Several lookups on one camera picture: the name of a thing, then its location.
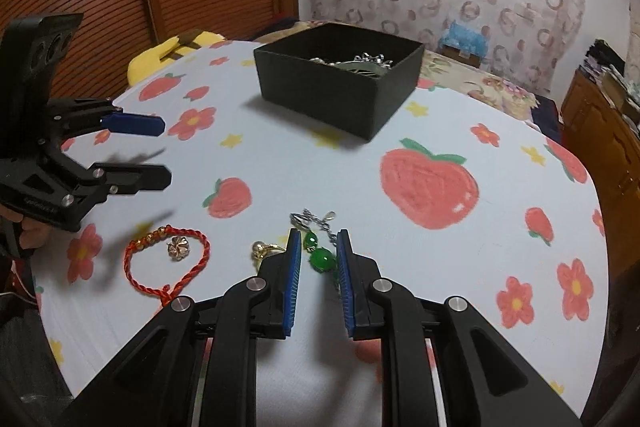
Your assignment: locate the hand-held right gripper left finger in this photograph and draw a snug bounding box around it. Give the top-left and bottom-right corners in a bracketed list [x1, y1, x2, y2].
[60, 228, 303, 427]

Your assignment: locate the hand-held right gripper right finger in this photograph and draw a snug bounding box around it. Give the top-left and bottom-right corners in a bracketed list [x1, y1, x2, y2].
[336, 228, 583, 427]

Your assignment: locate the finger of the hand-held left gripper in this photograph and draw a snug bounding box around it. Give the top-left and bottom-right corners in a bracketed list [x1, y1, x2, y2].
[47, 99, 167, 152]
[64, 164, 174, 214]

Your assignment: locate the green gemstone bracelet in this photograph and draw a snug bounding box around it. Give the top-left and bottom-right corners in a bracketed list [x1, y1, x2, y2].
[290, 208, 347, 304]

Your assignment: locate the gold ring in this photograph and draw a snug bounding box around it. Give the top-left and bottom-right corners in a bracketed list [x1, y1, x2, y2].
[251, 240, 287, 271]

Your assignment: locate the gold flower earring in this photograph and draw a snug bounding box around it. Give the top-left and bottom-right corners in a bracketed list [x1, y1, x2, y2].
[166, 236, 190, 262]

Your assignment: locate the red string bracelet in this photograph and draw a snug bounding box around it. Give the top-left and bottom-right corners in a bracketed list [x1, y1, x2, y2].
[123, 229, 211, 309]

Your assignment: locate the black cardboard box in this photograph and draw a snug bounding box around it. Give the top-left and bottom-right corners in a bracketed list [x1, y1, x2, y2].
[253, 22, 426, 141]

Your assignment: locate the silver metal bangle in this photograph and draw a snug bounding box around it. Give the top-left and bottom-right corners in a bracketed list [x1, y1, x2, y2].
[351, 51, 397, 70]

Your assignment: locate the person's left hand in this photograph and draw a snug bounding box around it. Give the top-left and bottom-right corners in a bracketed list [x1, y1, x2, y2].
[0, 203, 52, 259]

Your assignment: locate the yellow plush pillow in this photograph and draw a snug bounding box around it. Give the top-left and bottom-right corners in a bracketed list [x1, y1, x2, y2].
[127, 29, 229, 86]

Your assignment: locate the small brown cardboard box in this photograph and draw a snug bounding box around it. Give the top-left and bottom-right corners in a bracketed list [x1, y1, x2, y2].
[442, 44, 484, 68]

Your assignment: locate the blue plastic bag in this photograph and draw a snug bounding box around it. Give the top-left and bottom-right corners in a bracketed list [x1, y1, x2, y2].
[440, 20, 489, 58]

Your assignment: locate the wooden sideboard cabinet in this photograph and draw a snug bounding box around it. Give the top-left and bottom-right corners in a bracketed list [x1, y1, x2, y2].
[559, 71, 640, 259]

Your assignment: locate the stack of folded clothes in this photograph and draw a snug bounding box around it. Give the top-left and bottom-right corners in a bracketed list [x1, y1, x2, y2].
[579, 38, 640, 108]

